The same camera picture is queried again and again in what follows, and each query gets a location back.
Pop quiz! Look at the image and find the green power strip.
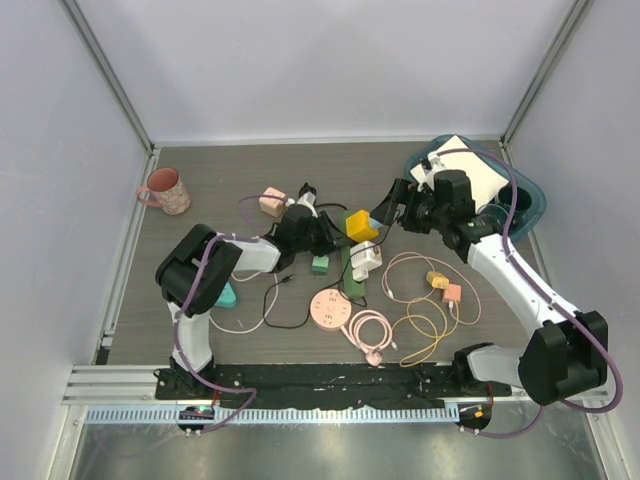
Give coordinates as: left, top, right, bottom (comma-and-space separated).
340, 238, 366, 302

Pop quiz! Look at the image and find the peach cube socket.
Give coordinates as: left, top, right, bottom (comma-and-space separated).
258, 187, 287, 218

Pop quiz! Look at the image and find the white cube adapter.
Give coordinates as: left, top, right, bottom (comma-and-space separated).
351, 241, 383, 282

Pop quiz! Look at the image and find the teal plastic tray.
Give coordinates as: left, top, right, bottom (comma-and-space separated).
404, 134, 546, 243

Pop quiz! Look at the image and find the dark green cup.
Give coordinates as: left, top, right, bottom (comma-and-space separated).
495, 185, 532, 226

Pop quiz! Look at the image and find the pink charger plug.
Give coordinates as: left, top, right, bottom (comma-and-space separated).
441, 283, 462, 307

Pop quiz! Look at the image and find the yellow cable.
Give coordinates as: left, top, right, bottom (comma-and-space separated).
391, 287, 456, 369

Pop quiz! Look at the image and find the light blue charger plug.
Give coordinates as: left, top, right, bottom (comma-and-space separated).
368, 217, 385, 231

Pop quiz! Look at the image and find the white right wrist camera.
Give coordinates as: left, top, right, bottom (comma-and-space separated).
410, 151, 448, 192

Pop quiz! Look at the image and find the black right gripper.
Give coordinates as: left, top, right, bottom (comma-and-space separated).
371, 178, 449, 235

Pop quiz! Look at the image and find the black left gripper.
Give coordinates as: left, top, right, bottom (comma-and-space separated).
292, 211, 351, 257

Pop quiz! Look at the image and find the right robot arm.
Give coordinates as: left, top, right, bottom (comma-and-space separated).
371, 170, 611, 406

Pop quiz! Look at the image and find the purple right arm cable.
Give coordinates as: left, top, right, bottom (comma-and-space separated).
434, 147, 625, 441

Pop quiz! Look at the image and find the white cable duct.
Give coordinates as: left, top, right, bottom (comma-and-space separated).
85, 404, 459, 425

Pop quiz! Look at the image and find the pink round socket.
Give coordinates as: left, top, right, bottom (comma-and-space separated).
310, 289, 352, 331

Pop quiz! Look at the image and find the yellow cube socket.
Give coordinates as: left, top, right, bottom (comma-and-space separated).
345, 210, 379, 243

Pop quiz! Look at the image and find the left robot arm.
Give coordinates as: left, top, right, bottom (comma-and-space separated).
155, 205, 353, 399

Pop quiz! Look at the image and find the yellow charger plug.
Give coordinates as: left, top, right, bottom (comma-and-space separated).
426, 270, 450, 290

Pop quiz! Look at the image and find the white usb cable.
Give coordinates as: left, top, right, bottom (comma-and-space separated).
208, 269, 281, 334

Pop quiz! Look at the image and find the pink floral mug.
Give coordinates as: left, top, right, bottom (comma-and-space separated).
136, 167, 191, 216

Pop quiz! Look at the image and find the green charger plug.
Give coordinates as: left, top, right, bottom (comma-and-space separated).
311, 255, 330, 276

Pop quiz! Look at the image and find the pink cable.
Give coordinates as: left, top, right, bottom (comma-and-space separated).
344, 251, 484, 367

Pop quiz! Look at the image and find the black usb cable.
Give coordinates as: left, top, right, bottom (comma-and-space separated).
263, 234, 391, 331

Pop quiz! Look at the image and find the white paper pad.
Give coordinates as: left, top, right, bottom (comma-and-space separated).
406, 135, 508, 213

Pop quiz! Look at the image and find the teal triangular socket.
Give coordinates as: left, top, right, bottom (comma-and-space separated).
215, 282, 237, 309

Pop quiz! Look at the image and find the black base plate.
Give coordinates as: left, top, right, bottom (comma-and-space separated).
153, 363, 512, 410

